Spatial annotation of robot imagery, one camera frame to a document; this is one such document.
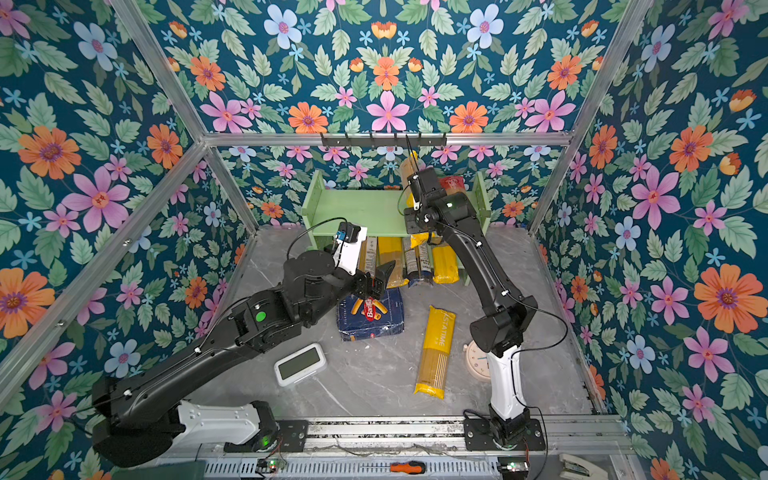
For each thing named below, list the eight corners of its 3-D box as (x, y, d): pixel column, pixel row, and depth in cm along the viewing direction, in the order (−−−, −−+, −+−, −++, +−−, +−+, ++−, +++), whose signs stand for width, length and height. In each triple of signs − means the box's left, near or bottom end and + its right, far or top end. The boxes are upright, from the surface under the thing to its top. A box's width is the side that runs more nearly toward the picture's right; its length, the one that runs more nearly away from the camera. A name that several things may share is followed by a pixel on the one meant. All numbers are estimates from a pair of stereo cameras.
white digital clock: (284, 390, 82) (278, 385, 79) (278, 367, 86) (273, 362, 83) (331, 367, 86) (327, 361, 83) (323, 346, 90) (320, 340, 87)
